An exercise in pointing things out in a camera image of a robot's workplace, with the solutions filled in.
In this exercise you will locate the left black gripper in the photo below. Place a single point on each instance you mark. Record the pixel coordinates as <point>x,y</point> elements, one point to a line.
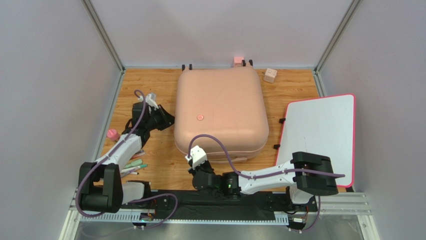
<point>168,119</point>

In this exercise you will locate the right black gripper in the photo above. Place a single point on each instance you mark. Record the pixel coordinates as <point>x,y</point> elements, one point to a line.
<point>198,167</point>

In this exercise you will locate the pink suitcase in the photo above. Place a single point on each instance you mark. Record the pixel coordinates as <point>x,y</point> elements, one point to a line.
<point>227,104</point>

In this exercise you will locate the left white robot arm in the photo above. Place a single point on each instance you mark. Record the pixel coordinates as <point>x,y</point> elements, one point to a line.
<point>100,188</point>

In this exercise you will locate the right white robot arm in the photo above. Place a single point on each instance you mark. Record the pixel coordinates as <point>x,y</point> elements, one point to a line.
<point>306,175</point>

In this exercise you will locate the pink capped bottle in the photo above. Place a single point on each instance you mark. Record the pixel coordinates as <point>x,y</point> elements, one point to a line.
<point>113,135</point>

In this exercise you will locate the green marker pens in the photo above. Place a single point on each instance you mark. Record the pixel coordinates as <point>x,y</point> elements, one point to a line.
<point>132,167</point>

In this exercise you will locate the white board pink edge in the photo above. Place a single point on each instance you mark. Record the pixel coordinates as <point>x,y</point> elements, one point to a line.
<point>322,126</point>

